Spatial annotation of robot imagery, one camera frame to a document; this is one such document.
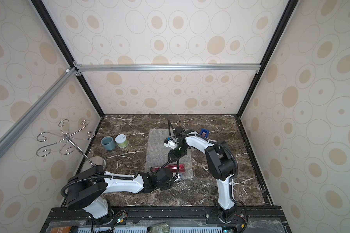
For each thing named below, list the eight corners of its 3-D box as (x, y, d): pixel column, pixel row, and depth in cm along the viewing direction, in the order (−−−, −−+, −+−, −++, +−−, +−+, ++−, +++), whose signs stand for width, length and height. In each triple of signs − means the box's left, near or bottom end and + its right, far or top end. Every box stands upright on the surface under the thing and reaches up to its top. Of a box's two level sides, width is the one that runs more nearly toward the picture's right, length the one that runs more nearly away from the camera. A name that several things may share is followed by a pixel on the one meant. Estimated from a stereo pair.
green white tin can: (116, 147, 102) (113, 142, 97) (119, 139, 107) (116, 134, 102) (127, 147, 102) (124, 142, 97) (129, 139, 107) (127, 134, 102)
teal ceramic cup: (103, 150, 101) (99, 145, 95) (106, 141, 105) (102, 136, 100) (115, 150, 101) (111, 145, 95) (118, 142, 105) (114, 136, 100)
